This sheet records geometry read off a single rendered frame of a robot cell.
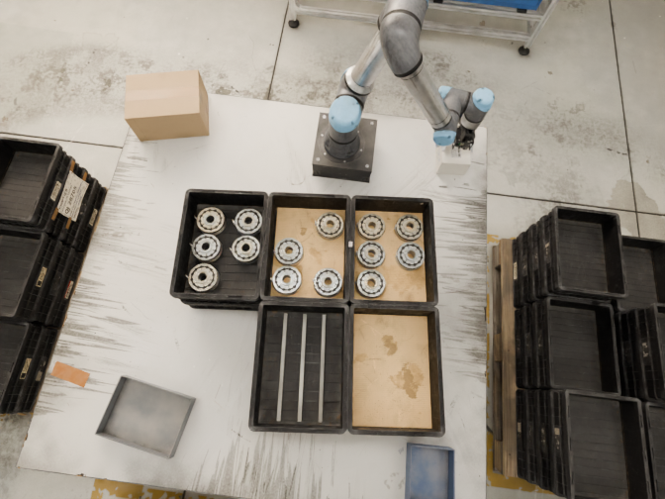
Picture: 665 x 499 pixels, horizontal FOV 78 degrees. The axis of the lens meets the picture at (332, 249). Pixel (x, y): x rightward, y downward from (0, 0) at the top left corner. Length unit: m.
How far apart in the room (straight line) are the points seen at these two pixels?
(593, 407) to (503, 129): 1.77
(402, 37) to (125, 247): 1.28
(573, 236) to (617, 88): 1.62
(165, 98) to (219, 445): 1.36
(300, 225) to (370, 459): 0.87
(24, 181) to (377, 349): 1.84
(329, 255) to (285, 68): 1.84
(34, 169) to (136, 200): 0.70
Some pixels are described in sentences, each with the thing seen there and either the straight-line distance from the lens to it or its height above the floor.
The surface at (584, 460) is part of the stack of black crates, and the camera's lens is 2.09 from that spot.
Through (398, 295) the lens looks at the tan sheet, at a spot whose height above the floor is 0.83.
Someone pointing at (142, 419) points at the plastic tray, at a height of 0.70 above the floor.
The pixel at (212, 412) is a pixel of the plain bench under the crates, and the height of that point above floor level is 0.70.
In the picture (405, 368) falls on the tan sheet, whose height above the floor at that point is 0.83.
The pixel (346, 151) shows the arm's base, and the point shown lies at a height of 0.84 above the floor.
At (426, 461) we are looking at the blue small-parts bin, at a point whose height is 0.70.
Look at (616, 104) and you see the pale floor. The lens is 3.54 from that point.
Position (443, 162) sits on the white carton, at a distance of 1.80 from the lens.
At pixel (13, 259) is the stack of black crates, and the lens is 2.46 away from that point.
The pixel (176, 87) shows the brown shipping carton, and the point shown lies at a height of 0.86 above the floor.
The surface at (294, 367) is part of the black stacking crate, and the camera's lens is 1.45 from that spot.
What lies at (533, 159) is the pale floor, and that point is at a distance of 3.00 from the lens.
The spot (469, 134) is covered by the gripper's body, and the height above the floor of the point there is 0.96.
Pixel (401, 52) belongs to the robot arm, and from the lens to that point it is 1.28.
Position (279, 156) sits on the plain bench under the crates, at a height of 0.70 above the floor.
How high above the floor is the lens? 2.27
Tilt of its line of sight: 71 degrees down
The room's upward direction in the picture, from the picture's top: 5 degrees clockwise
